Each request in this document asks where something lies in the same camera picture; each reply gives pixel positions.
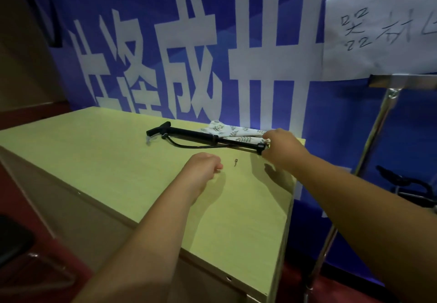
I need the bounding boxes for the person's left hand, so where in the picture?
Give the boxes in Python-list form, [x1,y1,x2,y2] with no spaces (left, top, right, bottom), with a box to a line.
[178,152,224,205]

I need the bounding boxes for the person's right hand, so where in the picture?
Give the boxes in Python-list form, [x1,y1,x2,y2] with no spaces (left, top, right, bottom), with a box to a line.
[262,128,310,175]

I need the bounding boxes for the black hand air pump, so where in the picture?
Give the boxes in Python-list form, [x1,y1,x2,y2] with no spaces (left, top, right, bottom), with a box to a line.
[146,121,267,156]

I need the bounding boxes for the person's left forearm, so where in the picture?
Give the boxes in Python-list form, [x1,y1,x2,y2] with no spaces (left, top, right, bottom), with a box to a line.
[73,181,198,303]

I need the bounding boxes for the person's right forearm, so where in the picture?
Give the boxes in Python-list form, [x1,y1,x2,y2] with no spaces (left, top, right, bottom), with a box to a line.
[288,152,437,303]

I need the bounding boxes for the white leaf-print cloth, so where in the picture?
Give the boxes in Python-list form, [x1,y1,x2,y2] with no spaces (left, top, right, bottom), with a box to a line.
[199,120,271,146]

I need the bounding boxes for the wooden cabinet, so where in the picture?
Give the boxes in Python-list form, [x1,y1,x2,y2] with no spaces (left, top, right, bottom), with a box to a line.
[0,107,306,303]

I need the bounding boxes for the blue banner with white characters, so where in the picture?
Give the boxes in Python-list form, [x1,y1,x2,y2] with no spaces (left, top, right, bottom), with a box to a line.
[7,0,437,284]

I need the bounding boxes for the metal stand with pole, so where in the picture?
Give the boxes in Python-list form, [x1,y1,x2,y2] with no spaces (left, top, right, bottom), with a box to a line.
[302,73,437,303]

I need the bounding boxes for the black exercise equipment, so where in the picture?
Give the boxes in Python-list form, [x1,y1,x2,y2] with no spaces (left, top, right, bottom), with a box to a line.
[376,165,437,213]

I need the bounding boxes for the white handwritten paper sign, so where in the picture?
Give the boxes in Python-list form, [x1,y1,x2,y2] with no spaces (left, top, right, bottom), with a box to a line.
[322,0,437,82]

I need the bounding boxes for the black chair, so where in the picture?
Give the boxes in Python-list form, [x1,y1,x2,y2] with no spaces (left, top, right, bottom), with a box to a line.
[0,215,76,296]

